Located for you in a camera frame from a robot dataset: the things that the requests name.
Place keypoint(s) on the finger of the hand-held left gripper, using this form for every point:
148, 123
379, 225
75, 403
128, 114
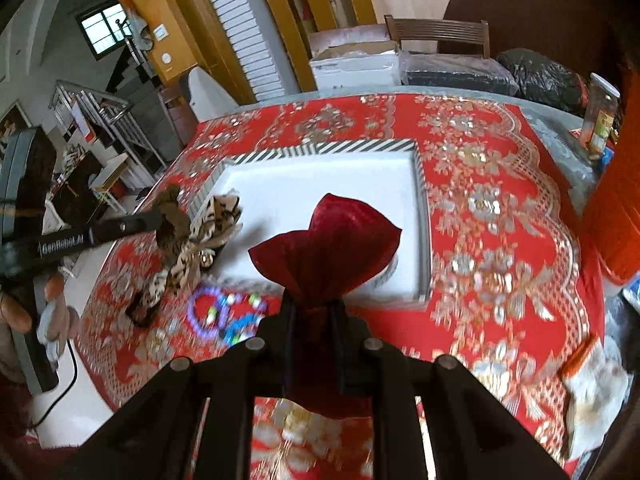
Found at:
130, 225

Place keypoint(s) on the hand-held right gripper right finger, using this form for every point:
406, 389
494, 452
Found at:
345, 350

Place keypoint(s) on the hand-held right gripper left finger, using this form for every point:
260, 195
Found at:
289, 330

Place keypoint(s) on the red velvet bow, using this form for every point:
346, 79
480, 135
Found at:
330, 250

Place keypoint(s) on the leopard print bow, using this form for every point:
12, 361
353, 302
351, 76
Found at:
220, 217

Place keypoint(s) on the white tray with striped rim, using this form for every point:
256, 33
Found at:
320, 185

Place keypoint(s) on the person's left hand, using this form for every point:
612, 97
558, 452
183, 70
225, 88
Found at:
12, 310

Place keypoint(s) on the small white table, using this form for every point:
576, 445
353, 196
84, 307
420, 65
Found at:
117, 170

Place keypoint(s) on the framed picture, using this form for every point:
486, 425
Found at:
12, 120

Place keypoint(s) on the metal stair railing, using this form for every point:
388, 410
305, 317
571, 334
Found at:
110, 110

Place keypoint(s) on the white rounded board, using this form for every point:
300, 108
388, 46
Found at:
210, 92

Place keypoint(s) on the red floral tablecloth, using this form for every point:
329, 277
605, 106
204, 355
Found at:
490, 240

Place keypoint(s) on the window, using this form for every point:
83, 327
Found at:
102, 30

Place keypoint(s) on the grey hanging object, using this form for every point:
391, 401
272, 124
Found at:
140, 35

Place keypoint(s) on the white louvered door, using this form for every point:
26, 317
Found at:
240, 25

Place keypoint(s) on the white glove with orange cuff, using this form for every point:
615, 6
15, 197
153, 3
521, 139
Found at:
595, 395

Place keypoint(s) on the white cardboard box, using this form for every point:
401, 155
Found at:
350, 72

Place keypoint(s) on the pink plastic wrapped bundle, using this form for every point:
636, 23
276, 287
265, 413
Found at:
345, 35

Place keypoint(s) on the blue and white packet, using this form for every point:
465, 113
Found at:
632, 297

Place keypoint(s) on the dark cloth in plastic wrap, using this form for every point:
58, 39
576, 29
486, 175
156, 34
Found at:
460, 72

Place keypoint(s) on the orange plastic container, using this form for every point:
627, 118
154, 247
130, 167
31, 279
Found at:
617, 210

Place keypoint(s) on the wooden chair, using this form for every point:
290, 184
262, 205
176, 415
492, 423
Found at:
435, 30

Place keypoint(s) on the black plastic bag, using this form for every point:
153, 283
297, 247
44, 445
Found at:
545, 77

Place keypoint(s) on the clear plastic jar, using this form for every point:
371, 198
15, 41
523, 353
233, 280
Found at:
600, 115

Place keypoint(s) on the round brown table top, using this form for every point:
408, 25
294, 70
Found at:
530, 5

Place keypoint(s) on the wall switch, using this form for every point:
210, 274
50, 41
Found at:
161, 32

